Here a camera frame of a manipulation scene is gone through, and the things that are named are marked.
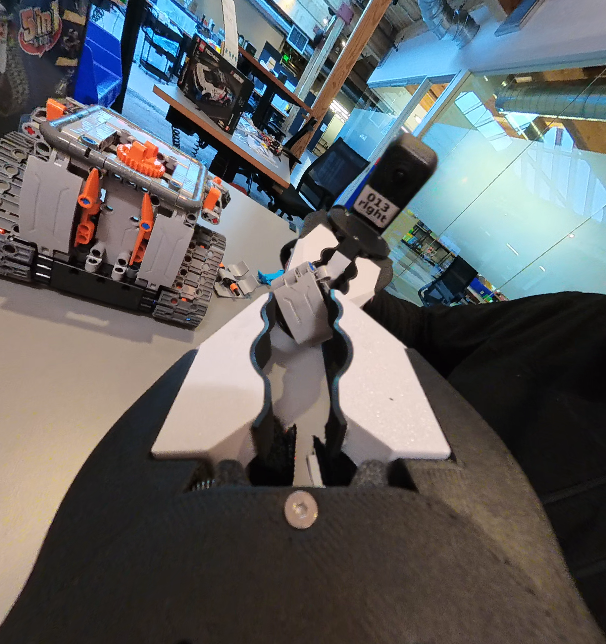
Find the person's black jacket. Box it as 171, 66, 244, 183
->
444, 302, 606, 644

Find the black toy car box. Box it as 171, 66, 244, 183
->
177, 34, 256, 136

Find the black office chair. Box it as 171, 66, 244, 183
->
273, 138, 370, 220
418, 257, 481, 308

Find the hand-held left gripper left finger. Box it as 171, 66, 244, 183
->
151, 293, 277, 462

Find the wooden desk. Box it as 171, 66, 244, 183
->
153, 83, 294, 190

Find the person's right forearm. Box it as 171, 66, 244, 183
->
363, 289, 606, 388

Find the small grey orange brick part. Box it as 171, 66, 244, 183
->
214, 261, 258, 299

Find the slanted wooden beam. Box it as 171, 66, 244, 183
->
283, 0, 393, 154

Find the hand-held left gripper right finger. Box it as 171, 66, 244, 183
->
327, 289, 453, 462

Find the blue storage bin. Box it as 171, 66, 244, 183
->
74, 5, 127, 114

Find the pile of toy bricks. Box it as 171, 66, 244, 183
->
232, 125, 290, 158

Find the black metal post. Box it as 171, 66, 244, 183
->
111, 0, 149, 114

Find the silver air duct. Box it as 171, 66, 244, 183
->
494, 79, 606, 124

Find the grey orange toy tank robot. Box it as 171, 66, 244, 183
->
0, 97, 228, 330

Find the grey toy brick panel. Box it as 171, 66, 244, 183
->
270, 262, 334, 346

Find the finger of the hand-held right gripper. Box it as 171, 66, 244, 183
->
333, 250, 384, 309
282, 224, 346, 282

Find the blue robot kit box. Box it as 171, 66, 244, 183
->
0, 0, 90, 147

